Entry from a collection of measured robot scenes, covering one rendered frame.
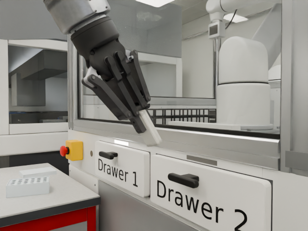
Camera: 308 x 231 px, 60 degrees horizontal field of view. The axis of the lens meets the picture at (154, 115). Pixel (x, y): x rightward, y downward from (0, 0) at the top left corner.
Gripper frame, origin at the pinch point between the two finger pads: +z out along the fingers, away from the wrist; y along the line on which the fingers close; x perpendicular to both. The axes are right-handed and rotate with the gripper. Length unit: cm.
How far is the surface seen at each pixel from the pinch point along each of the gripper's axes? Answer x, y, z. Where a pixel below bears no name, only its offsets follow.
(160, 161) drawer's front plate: 6.0, 4.4, 10.5
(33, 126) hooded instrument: 104, 27, -1
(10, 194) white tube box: 57, -11, 8
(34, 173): 76, 5, 12
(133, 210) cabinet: 22.4, 1.9, 24.0
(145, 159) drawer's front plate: 12.2, 6.2, 10.8
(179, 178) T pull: -3.2, -1.7, 10.2
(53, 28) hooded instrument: 92, 61, -40
